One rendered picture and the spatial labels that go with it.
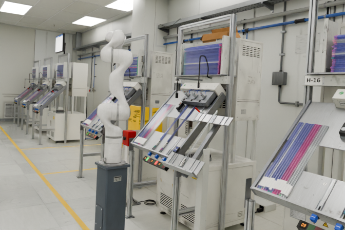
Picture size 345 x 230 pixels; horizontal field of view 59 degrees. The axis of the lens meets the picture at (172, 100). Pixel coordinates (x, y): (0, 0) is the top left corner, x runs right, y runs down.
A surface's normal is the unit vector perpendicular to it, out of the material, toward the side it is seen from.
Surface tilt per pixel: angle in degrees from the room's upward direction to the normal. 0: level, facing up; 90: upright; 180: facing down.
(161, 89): 90
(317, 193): 45
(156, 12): 90
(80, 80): 90
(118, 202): 90
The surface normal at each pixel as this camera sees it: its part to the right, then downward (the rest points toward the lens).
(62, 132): 0.57, 0.06
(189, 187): -0.82, -0.02
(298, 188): -0.54, -0.73
